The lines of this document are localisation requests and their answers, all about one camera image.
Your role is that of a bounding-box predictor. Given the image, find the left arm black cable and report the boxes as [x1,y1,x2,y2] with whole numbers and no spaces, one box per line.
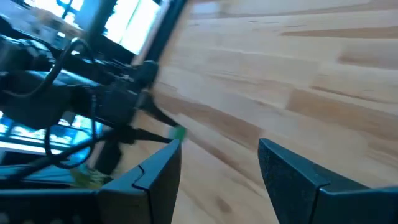
[0,37,94,100]

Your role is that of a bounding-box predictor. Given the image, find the small potted green plant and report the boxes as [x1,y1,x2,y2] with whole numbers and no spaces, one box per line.
[70,164,114,189]

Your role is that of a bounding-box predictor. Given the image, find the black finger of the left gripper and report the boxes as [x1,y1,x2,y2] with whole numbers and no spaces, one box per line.
[139,94,180,128]
[119,126,174,144]

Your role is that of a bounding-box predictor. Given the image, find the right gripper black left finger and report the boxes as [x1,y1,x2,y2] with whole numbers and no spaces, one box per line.
[98,139,183,224]

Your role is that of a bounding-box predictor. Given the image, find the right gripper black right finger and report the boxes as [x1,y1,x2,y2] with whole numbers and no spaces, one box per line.
[257,138,373,224]

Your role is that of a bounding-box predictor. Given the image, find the long green block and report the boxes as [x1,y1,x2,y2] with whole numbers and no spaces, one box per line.
[167,124,188,143]

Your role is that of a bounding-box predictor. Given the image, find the large window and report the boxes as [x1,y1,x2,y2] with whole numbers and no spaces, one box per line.
[102,0,170,55]

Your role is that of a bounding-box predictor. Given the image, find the black table frame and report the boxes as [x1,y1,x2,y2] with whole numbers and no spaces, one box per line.
[146,0,189,63]

